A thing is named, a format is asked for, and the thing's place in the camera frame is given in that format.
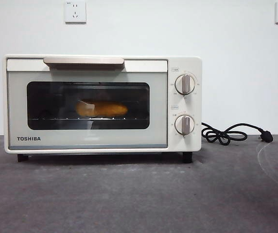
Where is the oven door with tan handle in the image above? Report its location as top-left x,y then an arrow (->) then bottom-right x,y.
6,56 -> 168,150

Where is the yellow corn cob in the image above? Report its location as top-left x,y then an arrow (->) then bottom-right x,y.
75,99 -> 128,117

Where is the white toaster oven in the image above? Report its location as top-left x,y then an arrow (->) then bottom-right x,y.
3,53 -> 203,164

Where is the white oven knob tan bar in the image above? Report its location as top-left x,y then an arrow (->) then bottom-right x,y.
174,114 -> 195,135
174,74 -> 196,96

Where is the metal wire oven rack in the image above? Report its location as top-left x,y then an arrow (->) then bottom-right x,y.
30,116 -> 149,121

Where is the black power cable with plug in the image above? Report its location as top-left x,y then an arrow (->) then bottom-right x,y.
200,122 -> 274,146

